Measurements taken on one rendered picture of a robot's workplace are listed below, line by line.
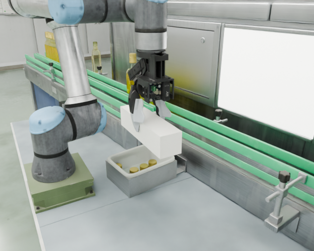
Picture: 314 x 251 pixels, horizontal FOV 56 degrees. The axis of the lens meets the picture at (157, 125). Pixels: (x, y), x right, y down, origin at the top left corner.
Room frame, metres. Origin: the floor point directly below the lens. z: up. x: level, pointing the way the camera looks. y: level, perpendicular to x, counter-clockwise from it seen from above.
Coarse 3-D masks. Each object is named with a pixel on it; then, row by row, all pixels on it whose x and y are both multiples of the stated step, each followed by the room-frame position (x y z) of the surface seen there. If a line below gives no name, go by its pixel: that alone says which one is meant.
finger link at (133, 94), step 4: (132, 88) 0.71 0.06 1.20; (132, 92) 0.70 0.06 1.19; (136, 92) 0.71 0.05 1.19; (132, 96) 0.70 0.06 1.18; (136, 96) 0.71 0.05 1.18; (128, 100) 0.71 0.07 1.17; (132, 100) 0.70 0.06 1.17; (132, 104) 0.71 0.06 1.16; (132, 108) 0.70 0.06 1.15; (132, 112) 0.70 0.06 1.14
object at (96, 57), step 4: (96, 44) 1.99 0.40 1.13; (96, 48) 1.98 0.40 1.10; (92, 52) 1.97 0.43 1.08; (96, 52) 1.97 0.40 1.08; (100, 52) 1.99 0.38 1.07; (92, 56) 1.97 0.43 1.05; (96, 56) 1.97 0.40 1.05; (100, 56) 1.98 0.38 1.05; (92, 60) 1.98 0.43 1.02; (96, 60) 1.97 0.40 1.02; (100, 60) 1.98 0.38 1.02; (92, 64) 1.99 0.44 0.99; (96, 64) 1.97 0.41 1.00; (100, 64) 1.98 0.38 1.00; (96, 68) 1.97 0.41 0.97; (96, 72) 1.96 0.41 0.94
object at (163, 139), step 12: (144, 108) 0.81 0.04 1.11; (156, 120) 0.71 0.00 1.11; (132, 132) 0.75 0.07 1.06; (144, 132) 0.69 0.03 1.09; (156, 132) 0.64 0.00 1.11; (168, 132) 0.64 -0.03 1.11; (180, 132) 0.64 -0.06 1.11; (144, 144) 0.69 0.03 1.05; (156, 144) 0.63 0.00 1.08; (168, 144) 0.63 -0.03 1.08; (180, 144) 0.64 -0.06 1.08; (168, 156) 0.63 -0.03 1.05
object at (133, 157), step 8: (120, 152) 1.03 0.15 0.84; (128, 152) 1.04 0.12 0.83; (136, 152) 1.06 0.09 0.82; (144, 152) 1.09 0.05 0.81; (152, 152) 1.10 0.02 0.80; (112, 160) 1.00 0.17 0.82; (120, 160) 1.02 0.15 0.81; (128, 160) 1.04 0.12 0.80; (136, 160) 1.06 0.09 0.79; (144, 160) 1.08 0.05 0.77; (160, 160) 1.05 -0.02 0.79; (168, 160) 0.97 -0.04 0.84; (120, 168) 0.91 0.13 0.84; (128, 168) 1.02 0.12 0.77; (152, 168) 0.92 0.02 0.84; (128, 176) 0.87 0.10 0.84
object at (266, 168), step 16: (96, 80) 1.68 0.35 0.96; (192, 128) 1.03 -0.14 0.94; (208, 144) 0.96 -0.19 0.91; (224, 144) 0.90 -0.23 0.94; (240, 144) 0.86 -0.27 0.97; (240, 160) 0.85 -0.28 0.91; (256, 160) 0.80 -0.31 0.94; (272, 160) 0.76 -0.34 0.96; (272, 176) 0.75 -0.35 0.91; (304, 192) 0.67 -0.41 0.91
